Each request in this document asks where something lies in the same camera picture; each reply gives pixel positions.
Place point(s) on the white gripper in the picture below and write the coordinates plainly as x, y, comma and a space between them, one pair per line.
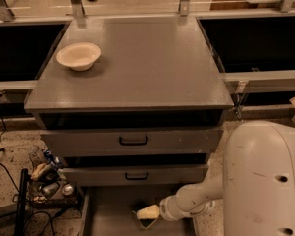
166, 207

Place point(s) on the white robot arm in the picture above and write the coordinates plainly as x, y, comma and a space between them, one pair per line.
257, 185

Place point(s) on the grey bottom drawer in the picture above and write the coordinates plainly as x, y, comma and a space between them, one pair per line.
108, 211

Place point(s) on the grey drawer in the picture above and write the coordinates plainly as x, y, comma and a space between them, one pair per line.
121, 142
136, 175
108, 211

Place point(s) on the grey middle drawer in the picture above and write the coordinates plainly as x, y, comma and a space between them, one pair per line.
136, 175

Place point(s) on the grey drawer cabinet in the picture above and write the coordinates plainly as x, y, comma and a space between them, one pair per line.
152, 73

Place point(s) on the grey top drawer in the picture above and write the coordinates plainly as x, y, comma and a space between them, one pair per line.
121, 142

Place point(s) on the black metal stand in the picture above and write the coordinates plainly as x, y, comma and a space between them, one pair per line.
21, 203

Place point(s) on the white paper bowl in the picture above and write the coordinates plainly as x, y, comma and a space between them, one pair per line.
79, 56

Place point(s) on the right metal frame rail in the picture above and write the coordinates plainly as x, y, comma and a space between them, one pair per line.
260, 82

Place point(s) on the metal frame rail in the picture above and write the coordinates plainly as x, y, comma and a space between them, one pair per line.
15, 91
260, 82

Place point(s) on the left metal frame rail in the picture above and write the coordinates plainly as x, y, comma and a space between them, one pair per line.
15, 91

